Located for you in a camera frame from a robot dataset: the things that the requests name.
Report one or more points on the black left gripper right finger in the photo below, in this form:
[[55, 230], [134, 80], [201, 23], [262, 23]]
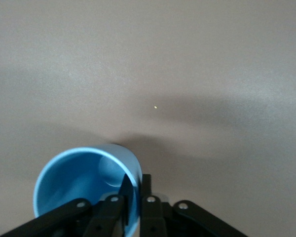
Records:
[[153, 214]]

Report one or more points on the blue plastic cup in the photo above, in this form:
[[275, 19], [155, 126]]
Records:
[[71, 182]]

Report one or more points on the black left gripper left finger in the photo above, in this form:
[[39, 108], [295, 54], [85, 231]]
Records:
[[106, 212]]

